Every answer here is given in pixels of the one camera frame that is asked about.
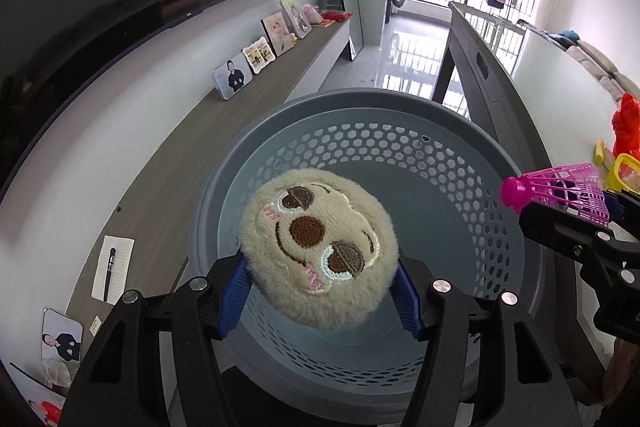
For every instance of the photo frame of man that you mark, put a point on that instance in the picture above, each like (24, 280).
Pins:
(232, 76)

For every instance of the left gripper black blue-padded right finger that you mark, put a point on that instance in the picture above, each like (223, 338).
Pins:
(518, 381)

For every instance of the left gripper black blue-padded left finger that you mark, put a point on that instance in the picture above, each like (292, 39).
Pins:
(149, 344)

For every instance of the red packet on shelf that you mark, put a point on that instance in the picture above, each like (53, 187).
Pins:
(336, 15)

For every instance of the black pen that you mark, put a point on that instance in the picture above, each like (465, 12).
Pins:
(108, 273)

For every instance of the scalloped photo frame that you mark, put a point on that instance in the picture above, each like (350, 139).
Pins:
(259, 55)

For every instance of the grey perforated plastic basket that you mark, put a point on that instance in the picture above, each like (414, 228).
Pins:
(436, 174)

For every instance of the beige sloth plush face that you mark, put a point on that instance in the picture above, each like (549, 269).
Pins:
(320, 248)

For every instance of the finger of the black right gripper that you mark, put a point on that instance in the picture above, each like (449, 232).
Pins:
(608, 265)

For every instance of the grey sectional sofa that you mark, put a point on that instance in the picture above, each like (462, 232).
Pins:
(602, 69)

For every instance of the red plastic bag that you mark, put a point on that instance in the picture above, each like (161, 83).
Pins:
(626, 127)

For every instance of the tilted portrait photo frame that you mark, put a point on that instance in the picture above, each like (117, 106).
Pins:
(298, 19)

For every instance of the white notepad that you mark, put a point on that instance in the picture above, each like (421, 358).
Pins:
(124, 248)

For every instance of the dark dining chair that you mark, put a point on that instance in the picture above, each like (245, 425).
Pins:
(493, 103)

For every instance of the pink baby photo frame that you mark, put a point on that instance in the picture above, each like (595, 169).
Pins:
(281, 38)

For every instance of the pink plastic shuttlecock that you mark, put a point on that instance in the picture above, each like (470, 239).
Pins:
(575, 189)

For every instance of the yellow foam dart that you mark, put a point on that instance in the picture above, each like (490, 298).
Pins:
(599, 152)

